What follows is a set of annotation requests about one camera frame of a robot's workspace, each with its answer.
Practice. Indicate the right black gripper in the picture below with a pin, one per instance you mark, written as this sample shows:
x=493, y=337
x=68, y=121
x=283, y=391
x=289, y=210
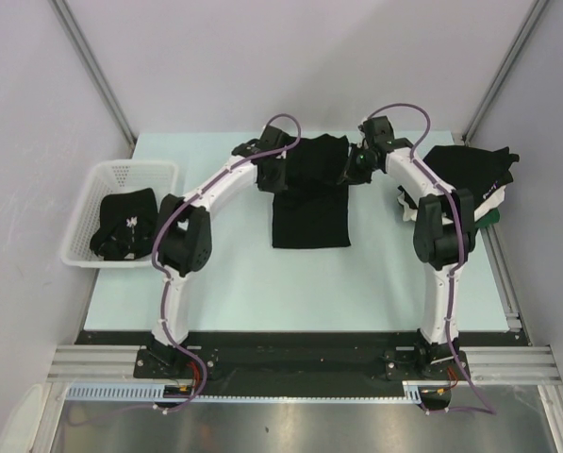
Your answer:
x=352, y=175

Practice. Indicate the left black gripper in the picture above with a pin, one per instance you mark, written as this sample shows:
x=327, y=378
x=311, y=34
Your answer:
x=278, y=185

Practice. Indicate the white plastic laundry basket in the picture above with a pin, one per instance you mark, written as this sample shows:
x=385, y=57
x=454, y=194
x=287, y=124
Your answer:
x=108, y=177

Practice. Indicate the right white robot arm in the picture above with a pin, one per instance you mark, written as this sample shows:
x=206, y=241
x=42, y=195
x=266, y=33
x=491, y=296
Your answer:
x=443, y=236

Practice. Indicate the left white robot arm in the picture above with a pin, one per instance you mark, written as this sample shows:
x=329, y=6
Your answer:
x=183, y=241

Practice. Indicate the white folded t-shirt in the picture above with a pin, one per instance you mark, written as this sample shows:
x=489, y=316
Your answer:
x=492, y=202

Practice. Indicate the green folded t-shirt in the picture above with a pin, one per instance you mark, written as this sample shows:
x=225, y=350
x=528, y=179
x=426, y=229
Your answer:
x=491, y=218

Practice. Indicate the black printed t-shirt in basket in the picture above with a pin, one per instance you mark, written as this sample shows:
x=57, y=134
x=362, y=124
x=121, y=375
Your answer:
x=127, y=226

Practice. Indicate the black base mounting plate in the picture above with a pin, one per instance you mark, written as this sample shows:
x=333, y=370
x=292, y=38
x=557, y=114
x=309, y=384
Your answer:
x=294, y=366

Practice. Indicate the right aluminium frame post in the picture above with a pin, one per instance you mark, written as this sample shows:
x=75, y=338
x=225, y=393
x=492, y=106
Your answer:
x=525, y=32

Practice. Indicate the aluminium frame post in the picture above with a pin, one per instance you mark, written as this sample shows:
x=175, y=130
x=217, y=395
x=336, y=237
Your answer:
x=525, y=32
x=91, y=65

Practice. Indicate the left aluminium frame post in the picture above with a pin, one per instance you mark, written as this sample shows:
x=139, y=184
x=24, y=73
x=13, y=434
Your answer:
x=91, y=65

